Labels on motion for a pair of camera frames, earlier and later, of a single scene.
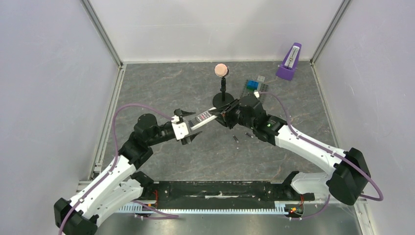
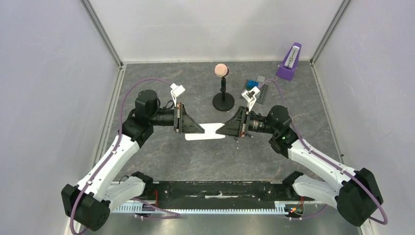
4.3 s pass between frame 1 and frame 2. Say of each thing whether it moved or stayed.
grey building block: stayed
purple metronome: stayed
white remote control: moved
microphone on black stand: stayed
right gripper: moved
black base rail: stayed
